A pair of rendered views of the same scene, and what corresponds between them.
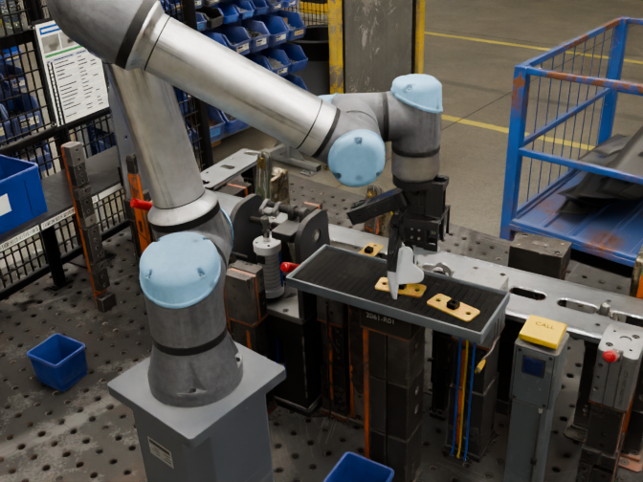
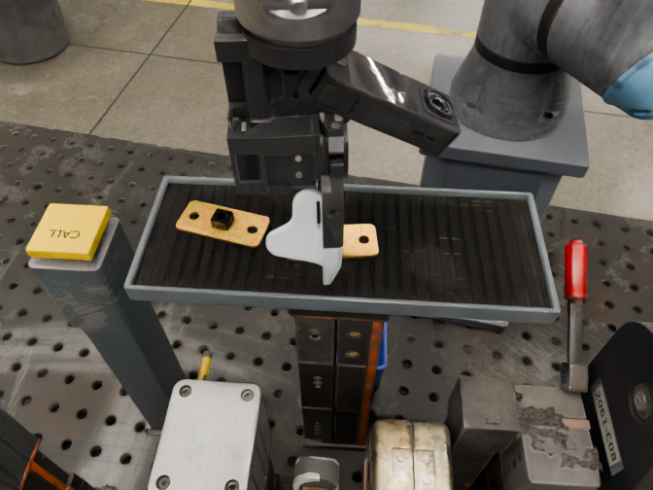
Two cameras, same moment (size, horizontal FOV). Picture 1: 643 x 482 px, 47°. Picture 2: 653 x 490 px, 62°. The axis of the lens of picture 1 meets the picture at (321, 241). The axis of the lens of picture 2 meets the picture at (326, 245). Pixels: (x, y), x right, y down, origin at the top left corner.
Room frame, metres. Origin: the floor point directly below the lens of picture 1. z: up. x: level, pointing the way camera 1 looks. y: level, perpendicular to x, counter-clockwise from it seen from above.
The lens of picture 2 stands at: (1.35, -0.29, 1.55)
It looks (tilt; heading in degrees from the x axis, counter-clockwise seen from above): 51 degrees down; 151
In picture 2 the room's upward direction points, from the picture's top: straight up
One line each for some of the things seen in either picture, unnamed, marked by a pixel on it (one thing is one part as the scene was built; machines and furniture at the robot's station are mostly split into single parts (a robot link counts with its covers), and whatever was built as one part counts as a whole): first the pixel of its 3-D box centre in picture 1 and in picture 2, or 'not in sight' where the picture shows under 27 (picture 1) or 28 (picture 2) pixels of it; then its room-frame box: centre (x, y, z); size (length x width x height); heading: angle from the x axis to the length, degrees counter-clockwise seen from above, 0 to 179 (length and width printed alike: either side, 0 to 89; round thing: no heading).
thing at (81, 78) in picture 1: (73, 68); not in sight; (2.11, 0.70, 1.30); 0.23 x 0.02 x 0.31; 148
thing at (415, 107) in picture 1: (414, 114); not in sight; (1.07, -0.15, 1.48); 0.09 x 0.08 x 0.11; 90
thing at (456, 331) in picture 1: (394, 289); (342, 243); (1.08, -0.12, 1.16); 0.37 x 0.14 x 0.02; 58
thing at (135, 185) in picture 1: (145, 246); not in sight; (1.66, 0.45, 0.95); 0.03 x 0.01 x 0.50; 58
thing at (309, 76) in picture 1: (321, 85); not in sight; (4.95, -0.05, 0.36); 0.50 x 0.50 x 0.73
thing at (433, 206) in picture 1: (418, 208); (292, 101); (1.06, -0.16, 1.32); 0.09 x 0.08 x 0.12; 65
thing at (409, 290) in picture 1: (400, 285); (331, 238); (1.07, -0.13, 1.17); 0.08 x 0.04 x 0.01; 65
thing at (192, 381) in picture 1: (192, 351); (514, 72); (0.93, 0.21, 1.15); 0.15 x 0.15 x 0.10
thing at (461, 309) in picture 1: (453, 304); (223, 220); (1.01, -0.21, 1.17); 0.08 x 0.04 x 0.01; 45
